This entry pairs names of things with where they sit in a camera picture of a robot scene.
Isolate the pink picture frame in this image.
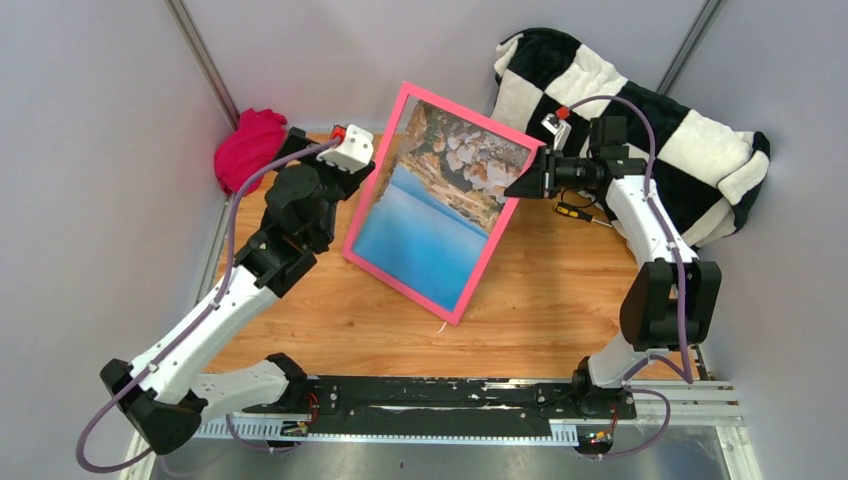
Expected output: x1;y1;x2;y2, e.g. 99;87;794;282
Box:
341;81;546;328

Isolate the purple cable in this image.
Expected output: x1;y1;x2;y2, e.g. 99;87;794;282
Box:
74;129;346;475
555;94;696;462

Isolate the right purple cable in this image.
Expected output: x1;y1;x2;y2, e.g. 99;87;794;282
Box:
555;94;696;462

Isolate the right aluminium corner post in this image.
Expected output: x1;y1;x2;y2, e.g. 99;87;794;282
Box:
655;0;728;95

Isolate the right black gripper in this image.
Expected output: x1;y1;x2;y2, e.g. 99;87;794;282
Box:
505;147;597;201

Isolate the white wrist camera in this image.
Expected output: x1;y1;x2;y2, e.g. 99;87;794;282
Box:
316;124;374;173
541;109;572;151

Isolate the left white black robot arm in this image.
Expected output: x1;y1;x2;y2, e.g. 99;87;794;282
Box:
101;125;375;455

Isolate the left aluminium corner post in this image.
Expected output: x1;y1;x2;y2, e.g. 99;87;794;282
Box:
164;0;240;130

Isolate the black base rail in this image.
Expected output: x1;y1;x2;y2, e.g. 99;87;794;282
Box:
245;376;636;446

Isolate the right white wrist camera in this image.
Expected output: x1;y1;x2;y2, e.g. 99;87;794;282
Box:
541;109;572;151

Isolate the black white checkered pillow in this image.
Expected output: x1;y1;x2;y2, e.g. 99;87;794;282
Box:
492;27;770;248

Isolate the aluminium corner post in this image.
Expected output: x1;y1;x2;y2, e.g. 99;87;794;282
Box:
164;0;240;130
655;0;728;95

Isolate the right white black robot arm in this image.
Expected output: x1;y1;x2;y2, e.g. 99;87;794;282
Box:
506;114;722;418

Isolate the beach landscape photo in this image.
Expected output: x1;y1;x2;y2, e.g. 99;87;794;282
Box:
351;97;533;314

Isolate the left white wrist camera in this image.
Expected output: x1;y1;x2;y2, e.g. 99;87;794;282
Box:
316;124;374;173

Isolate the magenta cloth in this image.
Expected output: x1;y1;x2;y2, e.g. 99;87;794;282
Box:
213;108;288;195

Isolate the yellow black screwdriver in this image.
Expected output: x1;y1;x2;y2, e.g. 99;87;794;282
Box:
553;202;612;228

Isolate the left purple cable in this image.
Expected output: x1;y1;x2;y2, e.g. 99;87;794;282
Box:
74;129;346;475

